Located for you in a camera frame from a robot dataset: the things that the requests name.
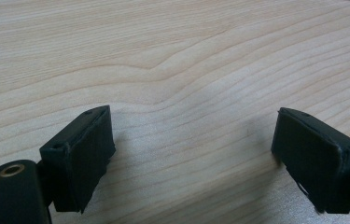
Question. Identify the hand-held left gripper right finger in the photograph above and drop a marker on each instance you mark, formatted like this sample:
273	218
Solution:
312	155

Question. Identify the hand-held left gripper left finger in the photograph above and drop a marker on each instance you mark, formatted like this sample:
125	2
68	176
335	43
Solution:
81	155

